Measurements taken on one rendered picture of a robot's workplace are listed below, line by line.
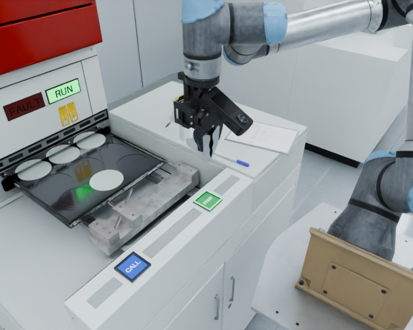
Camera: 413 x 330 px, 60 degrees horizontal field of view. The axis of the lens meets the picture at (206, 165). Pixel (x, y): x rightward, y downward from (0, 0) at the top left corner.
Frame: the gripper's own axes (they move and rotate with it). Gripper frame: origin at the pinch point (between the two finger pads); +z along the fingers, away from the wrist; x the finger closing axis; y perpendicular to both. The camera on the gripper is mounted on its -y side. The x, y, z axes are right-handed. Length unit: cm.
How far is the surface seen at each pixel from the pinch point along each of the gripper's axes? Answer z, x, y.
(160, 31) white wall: 54, -195, 207
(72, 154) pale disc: 20, 4, 54
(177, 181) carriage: 22.1, -8.4, 18.6
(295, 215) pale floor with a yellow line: 110, -106, 12
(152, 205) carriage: 22.1, 4.0, 17.2
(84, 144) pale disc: 20, -2, 56
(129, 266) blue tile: 13.7, 26.2, 0.9
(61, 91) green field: 0, 0, 58
